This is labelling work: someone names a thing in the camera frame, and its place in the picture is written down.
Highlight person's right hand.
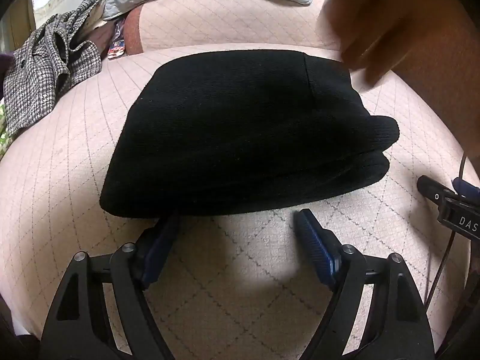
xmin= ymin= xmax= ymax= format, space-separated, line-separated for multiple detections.
xmin=317 ymin=0 xmax=467 ymax=92

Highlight black pants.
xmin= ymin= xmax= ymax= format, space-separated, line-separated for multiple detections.
xmin=100 ymin=49 xmax=401 ymax=219

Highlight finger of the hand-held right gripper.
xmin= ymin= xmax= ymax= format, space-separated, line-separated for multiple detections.
xmin=417 ymin=174 xmax=456 ymax=207
xmin=452 ymin=177 xmax=480 ymax=199

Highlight colourful snack packet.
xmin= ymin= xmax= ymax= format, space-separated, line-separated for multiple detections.
xmin=107 ymin=19 xmax=127 ymax=60

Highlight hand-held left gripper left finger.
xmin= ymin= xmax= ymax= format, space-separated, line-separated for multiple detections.
xmin=39 ymin=210 xmax=181 ymax=360

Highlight pink checked pillow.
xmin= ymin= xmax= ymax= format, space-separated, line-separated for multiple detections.
xmin=125 ymin=0 xmax=342 ymax=55

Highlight green patterned cloth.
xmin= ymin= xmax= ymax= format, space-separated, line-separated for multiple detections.
xmin=0 ymin=101 xmax=16 ymax=162

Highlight wooden wardrobe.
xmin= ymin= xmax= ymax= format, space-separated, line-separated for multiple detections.
xmin=5 ymin=0 xmax=36 ymax=51

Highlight pink checked bed sheet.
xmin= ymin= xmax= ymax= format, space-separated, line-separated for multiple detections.
xmin=0 ymin=43 xmax=480 ymax=360

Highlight houndstooth coat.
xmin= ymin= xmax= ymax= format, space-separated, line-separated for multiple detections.
xmin=3 ymin=0 xmax=110 ymax=136

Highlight thin dark cable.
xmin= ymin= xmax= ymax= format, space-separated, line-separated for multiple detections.
xmin=424 ymin=150 xmax=468 ymax=308

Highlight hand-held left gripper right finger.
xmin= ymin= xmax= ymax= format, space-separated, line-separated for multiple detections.
xmin=293 ymin=209 xmax=436 ymax=360

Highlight person's right forearm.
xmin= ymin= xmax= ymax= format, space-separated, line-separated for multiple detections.
xmin=397 ymin=0 xmax=480 ymax=130

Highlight dark brown cloth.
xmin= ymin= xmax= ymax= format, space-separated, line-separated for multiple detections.
xmin=84 ymin=22 xmax=114 ymax=61

